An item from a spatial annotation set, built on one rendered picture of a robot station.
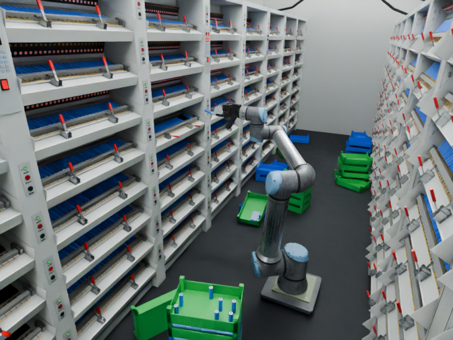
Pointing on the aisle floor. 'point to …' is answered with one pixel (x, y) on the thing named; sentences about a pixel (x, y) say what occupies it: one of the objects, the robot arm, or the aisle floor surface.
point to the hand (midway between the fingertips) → (213, 113)
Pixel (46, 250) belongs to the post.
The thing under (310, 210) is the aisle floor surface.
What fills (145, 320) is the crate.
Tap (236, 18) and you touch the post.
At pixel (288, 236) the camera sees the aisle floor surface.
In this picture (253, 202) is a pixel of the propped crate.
